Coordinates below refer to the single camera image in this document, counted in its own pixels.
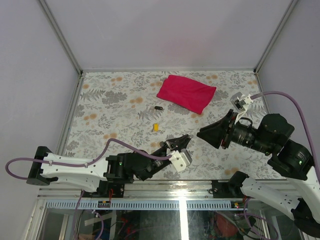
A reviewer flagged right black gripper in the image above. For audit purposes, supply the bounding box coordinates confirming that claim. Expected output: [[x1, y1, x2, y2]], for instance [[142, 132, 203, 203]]
[[195, 107, 273, 153]]

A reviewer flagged magenta cloth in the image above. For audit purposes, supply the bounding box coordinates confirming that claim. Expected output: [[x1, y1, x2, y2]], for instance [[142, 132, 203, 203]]
[[156, 75, 217, 115]]

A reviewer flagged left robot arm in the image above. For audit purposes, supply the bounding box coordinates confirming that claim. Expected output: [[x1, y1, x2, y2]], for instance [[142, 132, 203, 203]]
[[26, 134, 192, 198]]

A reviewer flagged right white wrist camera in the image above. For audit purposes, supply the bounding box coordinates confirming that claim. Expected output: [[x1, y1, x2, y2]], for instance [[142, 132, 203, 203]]
[[230, 92, 253, 123]]

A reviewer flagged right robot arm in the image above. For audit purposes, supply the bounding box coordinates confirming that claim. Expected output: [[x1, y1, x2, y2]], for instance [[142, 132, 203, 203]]
[[197, 110, 320, 238]]

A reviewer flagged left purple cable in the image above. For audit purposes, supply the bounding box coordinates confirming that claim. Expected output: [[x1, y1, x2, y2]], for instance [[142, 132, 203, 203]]
[[5, 138, 173, 181]]

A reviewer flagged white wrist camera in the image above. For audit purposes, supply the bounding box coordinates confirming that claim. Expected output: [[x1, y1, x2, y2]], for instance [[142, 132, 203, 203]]
[[169, 148, 193, 172], [230, 92, 253, 123]]

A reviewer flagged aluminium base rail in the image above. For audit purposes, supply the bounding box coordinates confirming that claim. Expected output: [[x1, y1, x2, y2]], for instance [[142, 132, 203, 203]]
[[37, 179, 301, 200]]

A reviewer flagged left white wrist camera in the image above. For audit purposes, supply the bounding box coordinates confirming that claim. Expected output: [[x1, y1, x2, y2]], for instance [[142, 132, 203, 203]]
[[169, 148, 193, 172]]

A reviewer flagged yellow key tag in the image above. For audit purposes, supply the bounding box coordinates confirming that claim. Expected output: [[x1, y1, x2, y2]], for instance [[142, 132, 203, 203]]
[[153, 123, 159, 132]]

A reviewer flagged black key tag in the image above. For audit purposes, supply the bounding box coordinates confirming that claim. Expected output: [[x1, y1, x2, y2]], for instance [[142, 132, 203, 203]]
[[154, 106, 164, 111]]

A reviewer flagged floral table mat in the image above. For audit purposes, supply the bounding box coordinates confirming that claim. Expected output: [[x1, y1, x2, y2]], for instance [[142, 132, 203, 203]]
[[63, 70, 280, 180]]

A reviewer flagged white slotted cable duct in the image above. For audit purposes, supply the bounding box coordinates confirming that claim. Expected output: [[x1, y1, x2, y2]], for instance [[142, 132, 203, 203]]
[[46, 199, 233, 211]]

